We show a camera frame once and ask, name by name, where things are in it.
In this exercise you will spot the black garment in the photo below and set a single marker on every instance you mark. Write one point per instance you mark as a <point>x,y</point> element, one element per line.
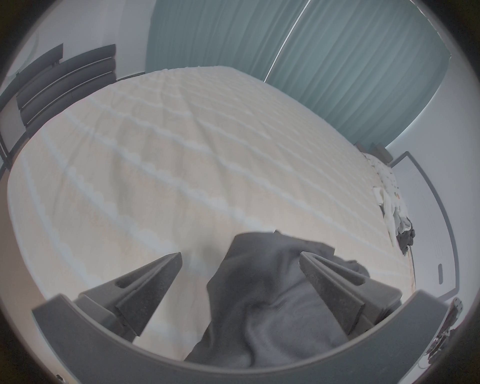
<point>407,236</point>

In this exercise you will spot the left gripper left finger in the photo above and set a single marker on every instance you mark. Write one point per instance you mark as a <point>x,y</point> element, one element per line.
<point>146,296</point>

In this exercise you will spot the white printed pillow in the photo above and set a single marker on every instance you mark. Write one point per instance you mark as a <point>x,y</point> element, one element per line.
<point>386,176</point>

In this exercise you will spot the pile of clothes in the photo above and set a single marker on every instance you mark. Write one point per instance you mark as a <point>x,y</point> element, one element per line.
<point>392,210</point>

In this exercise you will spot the grey bedside table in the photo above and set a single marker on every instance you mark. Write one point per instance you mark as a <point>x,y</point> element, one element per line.
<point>377,150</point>

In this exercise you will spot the bed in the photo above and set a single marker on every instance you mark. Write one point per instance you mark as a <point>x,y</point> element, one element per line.
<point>187,168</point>

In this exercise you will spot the black T-shirt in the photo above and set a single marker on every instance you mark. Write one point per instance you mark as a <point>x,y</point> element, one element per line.
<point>270,307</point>

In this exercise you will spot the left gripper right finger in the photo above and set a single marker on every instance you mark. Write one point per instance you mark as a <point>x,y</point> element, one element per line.
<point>337,296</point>

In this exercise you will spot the black chest of drawers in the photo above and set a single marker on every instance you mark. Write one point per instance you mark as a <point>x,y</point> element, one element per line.
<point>67,82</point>

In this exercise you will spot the blue-green curtain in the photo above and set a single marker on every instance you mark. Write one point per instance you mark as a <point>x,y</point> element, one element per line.
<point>356,63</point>
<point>217,33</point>

